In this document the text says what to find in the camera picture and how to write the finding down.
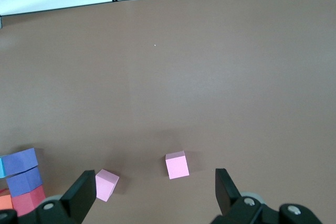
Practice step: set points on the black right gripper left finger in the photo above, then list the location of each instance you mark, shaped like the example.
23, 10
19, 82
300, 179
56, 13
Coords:
78, 197

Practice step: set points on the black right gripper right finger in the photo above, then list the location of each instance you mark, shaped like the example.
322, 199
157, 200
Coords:
227, 195

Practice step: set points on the red foam cube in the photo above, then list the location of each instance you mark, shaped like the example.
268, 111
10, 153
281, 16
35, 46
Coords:
29, 201

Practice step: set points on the purple foam cube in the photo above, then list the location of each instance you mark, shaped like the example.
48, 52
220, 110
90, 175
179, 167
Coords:
23, 184
21, 161

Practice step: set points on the brown table mat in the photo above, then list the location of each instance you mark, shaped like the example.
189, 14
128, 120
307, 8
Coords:
168, 77

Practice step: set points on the orange foam cube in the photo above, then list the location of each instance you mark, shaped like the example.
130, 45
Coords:
5, 202

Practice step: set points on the blue foam cube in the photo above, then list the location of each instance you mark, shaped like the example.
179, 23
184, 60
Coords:
2, 167

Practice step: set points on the pink foam cube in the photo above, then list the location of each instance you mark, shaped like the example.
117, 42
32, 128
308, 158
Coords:
177, 167
106, 184

